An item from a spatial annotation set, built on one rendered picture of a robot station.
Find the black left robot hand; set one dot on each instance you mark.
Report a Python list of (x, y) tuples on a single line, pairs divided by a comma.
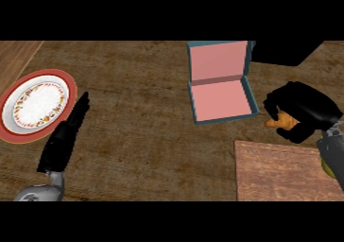
[(63, 141)]

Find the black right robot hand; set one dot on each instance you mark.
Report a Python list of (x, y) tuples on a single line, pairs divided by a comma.
[(310, 107)]

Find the golden brown croissant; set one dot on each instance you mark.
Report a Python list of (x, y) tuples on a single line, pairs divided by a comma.
[(284, 121)]

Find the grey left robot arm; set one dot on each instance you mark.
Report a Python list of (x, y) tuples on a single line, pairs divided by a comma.
[(43, 189)]

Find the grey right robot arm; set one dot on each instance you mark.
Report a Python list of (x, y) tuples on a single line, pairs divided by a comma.
[(337, 157)]

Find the open teal and pink box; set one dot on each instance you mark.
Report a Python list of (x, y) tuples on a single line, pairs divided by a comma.
[(220, 82)]

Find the brown wooden cutting board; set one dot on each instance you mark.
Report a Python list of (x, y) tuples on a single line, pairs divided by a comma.
[(284, 171)]

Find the white floral rimmed plate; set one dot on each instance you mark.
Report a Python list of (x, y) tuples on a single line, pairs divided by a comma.
[(39, 104)]

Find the round red placemat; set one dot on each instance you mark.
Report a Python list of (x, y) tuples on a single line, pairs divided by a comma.
[(5, 129)]

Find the black appliance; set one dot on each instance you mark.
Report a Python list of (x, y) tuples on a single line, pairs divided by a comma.
[(287, 52)]

